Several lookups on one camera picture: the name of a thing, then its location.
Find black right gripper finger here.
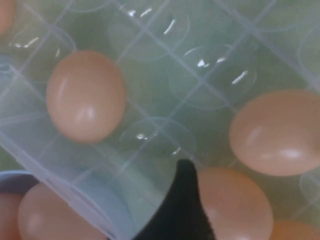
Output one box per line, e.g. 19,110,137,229
136,159,218,240

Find orange plastic egg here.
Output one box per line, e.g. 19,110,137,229
228,89,320,177
268,219,320,240
194,167,275,240
46,49,127,144
0,192,23,240
0,0,16,35
17,183,108,240

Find clear plastic egg box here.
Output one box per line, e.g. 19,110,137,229
0,0,320,240

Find blue plastic bowl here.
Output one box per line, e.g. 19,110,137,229
0,170,41,195

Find green checked tablecloth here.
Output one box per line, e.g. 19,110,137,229
0,134,33,176

